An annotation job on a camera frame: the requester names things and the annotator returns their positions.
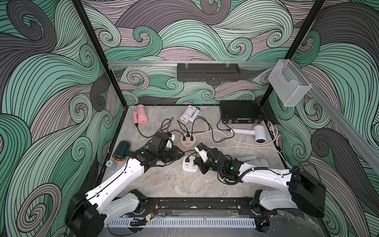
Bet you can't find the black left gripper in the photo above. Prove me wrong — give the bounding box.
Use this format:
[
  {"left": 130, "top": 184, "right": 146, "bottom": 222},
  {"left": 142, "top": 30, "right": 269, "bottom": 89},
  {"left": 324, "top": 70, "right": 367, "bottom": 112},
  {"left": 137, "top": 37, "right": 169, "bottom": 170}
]
[{"left": 155, "top": 146, "right": 184, "bottom": 163}]

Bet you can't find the black cable of green dryer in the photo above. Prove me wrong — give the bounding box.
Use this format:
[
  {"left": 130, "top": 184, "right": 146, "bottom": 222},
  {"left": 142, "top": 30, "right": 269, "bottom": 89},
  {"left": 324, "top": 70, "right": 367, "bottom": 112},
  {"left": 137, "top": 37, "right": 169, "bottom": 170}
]
[{"left": 153, "top": 149, "right": 197, "bottom": 166}]

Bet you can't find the black cable of white dryer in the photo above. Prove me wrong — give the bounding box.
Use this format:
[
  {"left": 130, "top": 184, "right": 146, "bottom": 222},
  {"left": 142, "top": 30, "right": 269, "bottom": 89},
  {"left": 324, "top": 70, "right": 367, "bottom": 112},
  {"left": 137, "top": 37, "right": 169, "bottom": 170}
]
[{"left": 190, "top": 116, "right": 235, "bottom": 143}]

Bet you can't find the black cable of pink dryer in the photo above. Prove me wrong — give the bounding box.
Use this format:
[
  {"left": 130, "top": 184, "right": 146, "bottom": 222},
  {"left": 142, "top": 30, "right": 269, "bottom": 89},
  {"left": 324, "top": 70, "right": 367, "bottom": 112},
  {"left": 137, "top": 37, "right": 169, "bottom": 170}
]
[{"left": 135, "top": 117, "right": 186, "bottom": 141}]

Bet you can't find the black cable of front dryer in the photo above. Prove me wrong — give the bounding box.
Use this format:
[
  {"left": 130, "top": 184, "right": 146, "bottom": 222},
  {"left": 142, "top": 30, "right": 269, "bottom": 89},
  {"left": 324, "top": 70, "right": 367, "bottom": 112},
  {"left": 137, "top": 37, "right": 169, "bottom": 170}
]
[{"left": 192, "top": 150, "right": 237, "bottom": 186}]

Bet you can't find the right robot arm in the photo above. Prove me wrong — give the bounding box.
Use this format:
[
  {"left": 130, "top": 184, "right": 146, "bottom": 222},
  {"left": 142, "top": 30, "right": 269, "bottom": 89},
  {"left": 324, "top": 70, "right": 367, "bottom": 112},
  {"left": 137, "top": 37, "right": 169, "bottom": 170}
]
[{"left": 194, "top": 143, "right": 326, "bottom": 218}]

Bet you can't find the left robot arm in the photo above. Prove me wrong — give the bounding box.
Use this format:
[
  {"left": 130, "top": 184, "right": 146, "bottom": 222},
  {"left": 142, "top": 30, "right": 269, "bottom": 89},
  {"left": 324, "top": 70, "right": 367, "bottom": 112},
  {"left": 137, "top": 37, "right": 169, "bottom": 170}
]
[{"left": 65, "top": 132, "right": 185, "bottom": 237}]

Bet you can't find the white square power strip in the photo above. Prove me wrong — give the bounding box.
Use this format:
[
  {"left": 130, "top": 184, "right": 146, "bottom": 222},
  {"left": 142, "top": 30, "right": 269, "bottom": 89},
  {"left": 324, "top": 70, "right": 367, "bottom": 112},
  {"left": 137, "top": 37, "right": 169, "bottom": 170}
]
[{"left": 182, "top": 156, "right": 199, "bottom": 173}]

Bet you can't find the round pink power strip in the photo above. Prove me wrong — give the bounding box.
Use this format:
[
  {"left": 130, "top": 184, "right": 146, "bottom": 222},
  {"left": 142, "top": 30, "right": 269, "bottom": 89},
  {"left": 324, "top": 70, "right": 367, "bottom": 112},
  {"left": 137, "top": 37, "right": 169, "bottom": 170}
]
[{"left": 179, "top": 133, "right": 196, "bottom": 149}]

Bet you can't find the dark green hair dryer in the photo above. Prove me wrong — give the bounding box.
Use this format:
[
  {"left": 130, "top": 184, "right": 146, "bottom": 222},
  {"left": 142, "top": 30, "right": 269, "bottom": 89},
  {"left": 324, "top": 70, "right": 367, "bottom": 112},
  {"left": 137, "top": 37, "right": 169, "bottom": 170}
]
[{"left": 112, "top": 141, "right": 134, "bottom": 162}]

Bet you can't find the pink hair dryer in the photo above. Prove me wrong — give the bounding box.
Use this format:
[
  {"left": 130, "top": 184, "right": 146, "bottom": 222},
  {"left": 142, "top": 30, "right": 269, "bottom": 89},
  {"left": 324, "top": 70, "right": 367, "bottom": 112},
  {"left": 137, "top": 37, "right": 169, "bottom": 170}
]
[{"left": 132, "top": 105, "right": 148, "bottom": 125}]

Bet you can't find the white folded hair dryer front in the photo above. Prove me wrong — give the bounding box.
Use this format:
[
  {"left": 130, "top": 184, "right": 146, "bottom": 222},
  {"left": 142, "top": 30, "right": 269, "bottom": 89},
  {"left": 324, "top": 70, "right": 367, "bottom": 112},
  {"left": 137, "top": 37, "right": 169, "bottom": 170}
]
[{"left": 236, "top": 155, "right": 268, "bottom": 167}]

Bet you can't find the small clear bottle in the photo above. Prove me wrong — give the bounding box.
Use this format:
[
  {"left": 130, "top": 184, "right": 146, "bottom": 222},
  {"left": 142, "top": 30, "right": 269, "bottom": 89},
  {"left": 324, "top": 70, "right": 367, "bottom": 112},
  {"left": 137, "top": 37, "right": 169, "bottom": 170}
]
[{"left": 106, "top": 160, "right": 117, "bottom": 171}]

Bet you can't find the black ribbed carrying case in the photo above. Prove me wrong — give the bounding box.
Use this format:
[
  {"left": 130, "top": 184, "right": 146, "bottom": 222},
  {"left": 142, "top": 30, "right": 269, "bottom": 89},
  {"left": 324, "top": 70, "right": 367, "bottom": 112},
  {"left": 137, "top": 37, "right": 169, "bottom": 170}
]
[{"left": 220, "top": 100, "right": 263, "bottom": 124}]

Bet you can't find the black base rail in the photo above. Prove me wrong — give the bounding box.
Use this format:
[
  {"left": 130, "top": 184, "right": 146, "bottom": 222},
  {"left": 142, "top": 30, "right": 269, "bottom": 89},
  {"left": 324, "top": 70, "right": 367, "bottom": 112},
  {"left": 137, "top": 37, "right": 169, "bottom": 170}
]
[{"left": 139, "top": 197, "right": 319, "bottom": 218}]

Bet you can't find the white hair dryer straight handle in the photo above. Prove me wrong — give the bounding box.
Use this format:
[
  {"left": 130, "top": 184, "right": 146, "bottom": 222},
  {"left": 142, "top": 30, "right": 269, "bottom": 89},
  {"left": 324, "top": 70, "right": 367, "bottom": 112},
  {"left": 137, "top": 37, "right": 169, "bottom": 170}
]
[{"left": 231, "top": 125, "right": 266, "bottom": 144}]

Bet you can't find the white slotted cable duct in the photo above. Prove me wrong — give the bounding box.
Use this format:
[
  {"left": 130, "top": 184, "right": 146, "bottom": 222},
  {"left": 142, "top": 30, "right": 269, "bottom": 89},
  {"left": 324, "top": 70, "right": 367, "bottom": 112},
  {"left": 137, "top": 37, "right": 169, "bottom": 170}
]
[{"left": 108, "top": 217, "right": 257, "bottom": 229}]

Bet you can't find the black wall shelf tray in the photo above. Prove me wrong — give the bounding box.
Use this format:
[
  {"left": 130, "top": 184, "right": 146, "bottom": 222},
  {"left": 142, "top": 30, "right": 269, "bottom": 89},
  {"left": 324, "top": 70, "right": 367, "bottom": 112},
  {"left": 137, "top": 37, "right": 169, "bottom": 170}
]
[{"left": 177, "top": 63, "right": 241, "bottom": 82}]

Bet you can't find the aluminium wall rail back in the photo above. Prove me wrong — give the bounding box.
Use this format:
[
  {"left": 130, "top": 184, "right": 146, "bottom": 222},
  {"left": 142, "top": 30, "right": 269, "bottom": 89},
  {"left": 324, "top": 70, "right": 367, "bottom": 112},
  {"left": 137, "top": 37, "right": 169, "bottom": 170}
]
[{"left": 108, "top": 60, "right": 277, "bottom": 67}]

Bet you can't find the aluminium wall rail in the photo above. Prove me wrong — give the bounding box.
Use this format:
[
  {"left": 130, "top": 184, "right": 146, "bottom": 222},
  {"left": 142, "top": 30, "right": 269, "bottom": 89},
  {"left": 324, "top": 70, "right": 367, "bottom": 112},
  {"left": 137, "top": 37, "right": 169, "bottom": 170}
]
[
  {"left": 290, "top": 60, "right": 379, "bottom": 173},
  {"left": 108, "top": 60, "right": 277, "bottom": 67}
]

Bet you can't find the clear plastic wall holder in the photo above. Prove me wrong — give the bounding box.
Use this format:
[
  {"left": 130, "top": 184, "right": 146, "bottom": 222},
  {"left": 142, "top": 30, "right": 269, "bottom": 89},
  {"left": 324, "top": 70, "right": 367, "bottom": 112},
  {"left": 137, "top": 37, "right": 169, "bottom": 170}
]
[{"left": 268, "top": 59, "right": 312, "bottom": 107}]

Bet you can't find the black left corner post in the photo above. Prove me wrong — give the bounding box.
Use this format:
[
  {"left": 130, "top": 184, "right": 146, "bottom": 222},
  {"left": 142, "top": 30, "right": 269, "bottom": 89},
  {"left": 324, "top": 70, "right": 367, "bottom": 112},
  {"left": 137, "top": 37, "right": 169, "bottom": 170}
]
[{"left": 72, "top": 0, "right": 128, "bottom": 109}]

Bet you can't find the aluminium wall rail right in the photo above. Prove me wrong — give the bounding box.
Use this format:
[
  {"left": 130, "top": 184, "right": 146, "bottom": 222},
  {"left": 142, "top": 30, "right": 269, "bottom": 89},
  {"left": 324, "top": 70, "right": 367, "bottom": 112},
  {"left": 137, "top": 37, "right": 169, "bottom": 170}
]
[{"left": 290, "top": 60, "right": 379, "bottom": 173}]

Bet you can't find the black corner frame post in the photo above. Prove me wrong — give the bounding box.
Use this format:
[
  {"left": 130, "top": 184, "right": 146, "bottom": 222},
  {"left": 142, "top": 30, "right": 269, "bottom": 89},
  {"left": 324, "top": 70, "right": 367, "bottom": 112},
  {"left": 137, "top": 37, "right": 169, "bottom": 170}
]
[{"left": 260, "top": 1, "right": 325, "bottom": 107}]

